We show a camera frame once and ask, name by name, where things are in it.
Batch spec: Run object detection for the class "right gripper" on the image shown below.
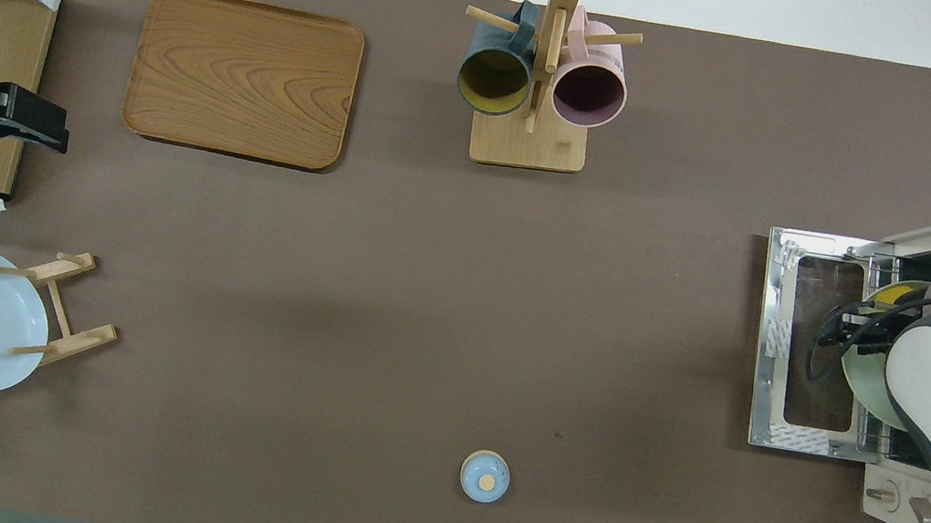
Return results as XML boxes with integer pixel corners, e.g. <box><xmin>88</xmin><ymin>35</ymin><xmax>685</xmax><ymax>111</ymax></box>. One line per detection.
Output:
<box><xmin>831</xmin><ymin>303</ymin><xmax>907</xmax><ymax>363</ymax></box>

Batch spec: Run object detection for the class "pale green plate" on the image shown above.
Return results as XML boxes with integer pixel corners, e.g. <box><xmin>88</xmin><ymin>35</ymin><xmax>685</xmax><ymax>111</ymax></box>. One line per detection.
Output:
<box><xmin>832</xmin><ymin>272</ymin><xmax>931</xmax><ymax>434</ymax></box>

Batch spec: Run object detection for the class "toaster oven glass door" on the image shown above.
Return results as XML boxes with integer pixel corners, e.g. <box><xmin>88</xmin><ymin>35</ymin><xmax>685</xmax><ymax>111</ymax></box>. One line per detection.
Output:
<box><xmin>738</xmin><ymin>225</ymin><xmax>914</xmax><ymax>465</ymax></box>

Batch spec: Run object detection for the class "wooden serving tray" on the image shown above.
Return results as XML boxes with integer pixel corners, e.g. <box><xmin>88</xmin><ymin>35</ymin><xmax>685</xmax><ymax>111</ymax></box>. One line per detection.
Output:
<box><xmin>117</xmin><ymin>0</ymin><xmax>371</xmax><ymax>177</ymax></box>

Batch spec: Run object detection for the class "wooden plate rack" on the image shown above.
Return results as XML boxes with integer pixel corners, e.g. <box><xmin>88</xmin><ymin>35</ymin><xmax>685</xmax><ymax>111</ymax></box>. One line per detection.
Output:
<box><xmin>0</xmin><ymin>240</ymin><xmax>130</xmax><ymax>435</ymax></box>

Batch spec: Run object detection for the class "pink mug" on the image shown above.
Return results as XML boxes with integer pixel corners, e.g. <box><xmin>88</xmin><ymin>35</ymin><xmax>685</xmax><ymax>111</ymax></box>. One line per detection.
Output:
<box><xmin>546</xmin><ymin>4</ymin><xmax>641</xmax><ymax>134</ymax></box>

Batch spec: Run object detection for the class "wooden mug tree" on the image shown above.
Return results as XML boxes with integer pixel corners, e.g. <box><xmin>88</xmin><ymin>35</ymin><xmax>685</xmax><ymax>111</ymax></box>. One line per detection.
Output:
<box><xmin>445</xmin><ymin>0</ymin><xmax>651</xmax><ymax>184</ymax></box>

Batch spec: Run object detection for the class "small blue jar cork lid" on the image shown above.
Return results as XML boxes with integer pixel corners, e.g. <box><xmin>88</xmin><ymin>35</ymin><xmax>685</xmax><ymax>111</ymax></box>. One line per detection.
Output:
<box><xmin>455</xmin><ymin>447</ymin><xmax>514</xmax><ymax>507</ymax></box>

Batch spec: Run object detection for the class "brown table mat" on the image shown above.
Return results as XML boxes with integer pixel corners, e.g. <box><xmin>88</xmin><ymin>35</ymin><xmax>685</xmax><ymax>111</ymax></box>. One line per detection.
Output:
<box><xmin>0</xmin><ymin>0</ymin><xmax>931</xmax><ymax>523</ymax></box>

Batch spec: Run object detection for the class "dark teal mug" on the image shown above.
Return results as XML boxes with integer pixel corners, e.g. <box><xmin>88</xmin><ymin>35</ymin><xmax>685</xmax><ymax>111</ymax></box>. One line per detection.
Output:
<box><xmin>452</xmin><ymin>0</ymin><xmax>545</xmax><ymax>122</ymax></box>

